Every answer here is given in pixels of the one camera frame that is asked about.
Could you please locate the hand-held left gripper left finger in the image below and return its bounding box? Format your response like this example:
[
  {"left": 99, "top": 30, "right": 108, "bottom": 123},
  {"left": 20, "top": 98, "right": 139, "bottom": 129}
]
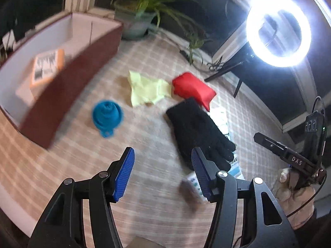
[{"left": 27, "top": 147, "right": 135, "bottom": 248}]

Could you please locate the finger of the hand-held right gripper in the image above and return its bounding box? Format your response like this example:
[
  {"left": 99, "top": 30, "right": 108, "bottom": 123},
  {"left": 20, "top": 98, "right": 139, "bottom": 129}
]
[{"left": 253, "top": 132, "right": 319, "bottom": 173}]

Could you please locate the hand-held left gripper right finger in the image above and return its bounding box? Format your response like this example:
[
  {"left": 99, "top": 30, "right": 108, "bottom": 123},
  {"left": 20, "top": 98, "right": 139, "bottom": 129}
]
[{"left": 191, "top": 147, "right": 300, "bottom": 248}]

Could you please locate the black knit glove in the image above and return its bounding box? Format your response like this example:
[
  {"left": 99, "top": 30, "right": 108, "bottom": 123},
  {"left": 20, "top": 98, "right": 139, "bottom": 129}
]
[{"left": 165, "top": 98, "right": 237, "bottom": 171}]

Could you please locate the white printed packet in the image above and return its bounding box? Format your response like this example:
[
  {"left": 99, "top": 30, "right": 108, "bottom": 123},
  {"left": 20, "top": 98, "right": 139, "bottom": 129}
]
[{"left": 185, "top": 107, "right": 245, "bottom": 202}]

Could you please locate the blue collapsible cup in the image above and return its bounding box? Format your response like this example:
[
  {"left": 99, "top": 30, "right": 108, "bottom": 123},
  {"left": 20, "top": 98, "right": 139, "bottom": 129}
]
[{"left": 92, "top": 100, "right": 124, "bottom": 138}]

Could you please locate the yellow-green cloth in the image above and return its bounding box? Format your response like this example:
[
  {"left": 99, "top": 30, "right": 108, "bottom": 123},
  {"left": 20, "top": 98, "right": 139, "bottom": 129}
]
[{"left": 127, "top": 70, "right": 172, "bottom": 107}]

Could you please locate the dark red cardboard box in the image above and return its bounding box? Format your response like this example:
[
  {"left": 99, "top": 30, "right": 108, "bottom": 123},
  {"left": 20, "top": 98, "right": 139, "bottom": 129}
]
[{"left": 0, "top": 12, "right": 124, "bottom": 150}]

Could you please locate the person's right hand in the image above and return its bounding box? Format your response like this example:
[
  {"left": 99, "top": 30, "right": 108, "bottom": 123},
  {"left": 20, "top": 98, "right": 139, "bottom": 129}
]
[{"left": 274, "top": 168, "right": 318, "bottom": 229}]

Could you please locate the small brown object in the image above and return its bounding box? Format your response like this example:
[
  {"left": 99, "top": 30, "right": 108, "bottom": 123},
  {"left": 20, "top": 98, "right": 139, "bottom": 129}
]
[{"left": 180, "top": 179, "right": 202, "bottom": 211}]

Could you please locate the plaid tablecloth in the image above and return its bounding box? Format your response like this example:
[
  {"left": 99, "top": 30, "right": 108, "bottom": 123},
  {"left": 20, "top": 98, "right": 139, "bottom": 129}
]
[{"left": 0, "top": 35, "right": 306, "bottom": 248}]

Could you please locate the red fabric pouch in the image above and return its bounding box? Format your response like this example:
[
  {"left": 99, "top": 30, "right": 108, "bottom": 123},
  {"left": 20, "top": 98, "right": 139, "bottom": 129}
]
[{"left": 172, "top": 72, "right": 217, "bottom": 112}]

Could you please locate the small spider plantlet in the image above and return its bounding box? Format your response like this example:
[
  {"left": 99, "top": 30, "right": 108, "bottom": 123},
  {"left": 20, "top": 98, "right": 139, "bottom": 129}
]
[{"left": 184, "top": 28, "right": 210, "bottom": 66}]

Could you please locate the green plastic flowerpot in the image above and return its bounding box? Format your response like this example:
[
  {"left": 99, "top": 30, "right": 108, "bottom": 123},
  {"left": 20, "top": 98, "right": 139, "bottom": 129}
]
[{"left": 114, "top": 0, "right": 157, "bottom": 40}]

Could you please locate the coiled black cable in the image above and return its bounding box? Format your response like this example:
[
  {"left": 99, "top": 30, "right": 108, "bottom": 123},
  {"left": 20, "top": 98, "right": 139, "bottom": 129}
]
[{"left": 207, "top": 56, "right": 228, "bottom": 72}]

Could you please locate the white ring light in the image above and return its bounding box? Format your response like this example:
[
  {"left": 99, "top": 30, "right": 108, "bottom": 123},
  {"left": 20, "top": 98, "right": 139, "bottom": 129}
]
[{"left": 246, "top": 0, "right": 312, "bottom": 68}]

